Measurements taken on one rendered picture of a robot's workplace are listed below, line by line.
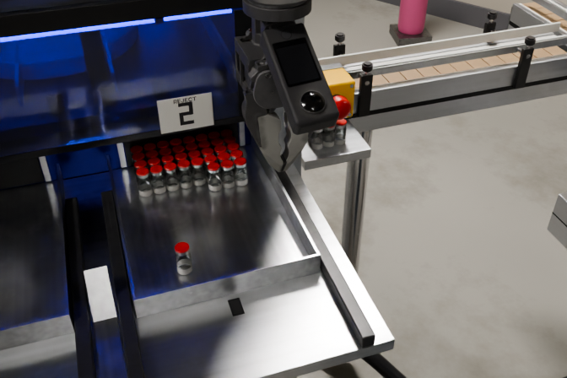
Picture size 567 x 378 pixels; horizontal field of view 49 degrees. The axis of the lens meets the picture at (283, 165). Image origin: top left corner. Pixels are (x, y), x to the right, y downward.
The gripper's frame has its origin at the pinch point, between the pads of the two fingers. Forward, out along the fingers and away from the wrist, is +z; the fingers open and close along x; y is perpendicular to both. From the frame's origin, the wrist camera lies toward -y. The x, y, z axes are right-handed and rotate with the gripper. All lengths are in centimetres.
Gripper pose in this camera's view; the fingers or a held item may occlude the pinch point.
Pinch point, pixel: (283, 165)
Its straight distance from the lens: 74.3
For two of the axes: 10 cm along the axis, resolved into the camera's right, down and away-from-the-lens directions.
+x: -9.5, 1.9, -2.5
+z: 0.0, 8.0, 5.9
